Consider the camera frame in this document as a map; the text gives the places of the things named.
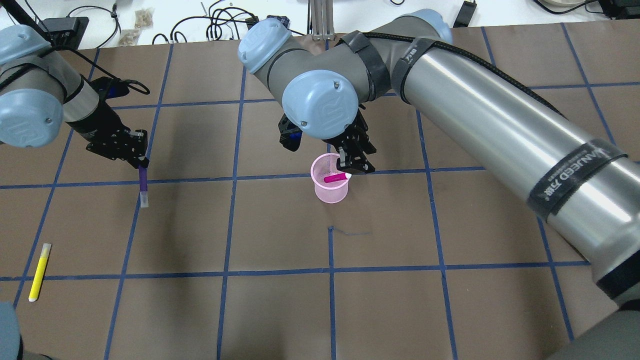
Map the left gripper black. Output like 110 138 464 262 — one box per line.
75 103 150 169

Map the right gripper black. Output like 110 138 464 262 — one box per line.
327 112 377 174

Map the pink highlighter pen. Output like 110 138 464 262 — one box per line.
322 172 352 183

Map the purple highlighter pen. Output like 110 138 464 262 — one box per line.
138 166 149 208

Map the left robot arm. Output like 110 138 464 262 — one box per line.
0 24 150 169

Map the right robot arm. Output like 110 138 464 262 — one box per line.
237 9 640 360

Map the pink mesh cup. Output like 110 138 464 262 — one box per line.
310 153 350 204

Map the yellow highlighter pen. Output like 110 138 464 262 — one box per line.
28 243 52 303

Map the black box on desk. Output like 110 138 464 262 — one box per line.
38 16 90 50

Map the black power adapter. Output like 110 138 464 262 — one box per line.
453 0 477 28

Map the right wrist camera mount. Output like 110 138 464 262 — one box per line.
278 114 303 152

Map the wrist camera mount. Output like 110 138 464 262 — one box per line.
89 76 151 104
278 114 303 152

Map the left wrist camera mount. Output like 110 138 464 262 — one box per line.
89 76 151 104

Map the aluminium frame post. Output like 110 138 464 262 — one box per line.
308 0 336 41

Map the black cable bundle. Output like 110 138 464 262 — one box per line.
152 0 261 46

